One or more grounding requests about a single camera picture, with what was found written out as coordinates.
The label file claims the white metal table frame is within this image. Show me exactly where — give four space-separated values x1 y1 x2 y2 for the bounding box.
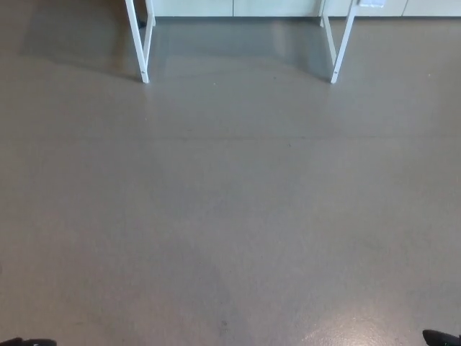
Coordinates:
125 0 358 85

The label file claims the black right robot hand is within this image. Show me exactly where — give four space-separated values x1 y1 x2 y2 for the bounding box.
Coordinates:
422 329 461 346

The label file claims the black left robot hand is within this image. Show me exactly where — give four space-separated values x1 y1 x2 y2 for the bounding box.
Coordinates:
0 337 58 346

